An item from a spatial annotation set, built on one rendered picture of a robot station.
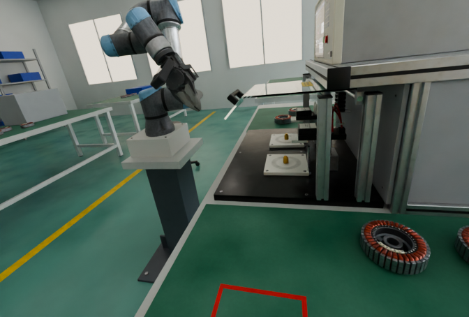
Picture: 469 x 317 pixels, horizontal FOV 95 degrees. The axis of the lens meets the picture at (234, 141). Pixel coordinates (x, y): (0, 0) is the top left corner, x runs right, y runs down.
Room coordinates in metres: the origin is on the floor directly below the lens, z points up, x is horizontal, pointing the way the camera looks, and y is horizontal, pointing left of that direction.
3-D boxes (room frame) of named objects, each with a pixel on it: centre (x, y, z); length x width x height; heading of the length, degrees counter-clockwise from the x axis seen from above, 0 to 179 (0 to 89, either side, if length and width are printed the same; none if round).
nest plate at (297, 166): (0.71, -0.18, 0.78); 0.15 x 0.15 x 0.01; 74
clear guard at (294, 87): (0.65, -0.17, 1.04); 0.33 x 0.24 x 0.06; 74
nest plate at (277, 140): (0.94, -0.24, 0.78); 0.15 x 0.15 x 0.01; 74
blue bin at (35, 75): (5.71, 4.91, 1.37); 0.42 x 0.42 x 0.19; 75
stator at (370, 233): (0.32, -0.29, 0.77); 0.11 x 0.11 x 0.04
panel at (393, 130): (0.76, -0.46, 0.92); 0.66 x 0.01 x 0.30; 164
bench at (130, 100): (4.55, 1.75, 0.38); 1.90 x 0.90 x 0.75; 164
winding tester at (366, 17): (0.73, -0.52, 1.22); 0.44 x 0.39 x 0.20; 164
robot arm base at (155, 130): (1.11, 0.38, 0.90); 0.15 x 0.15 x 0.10
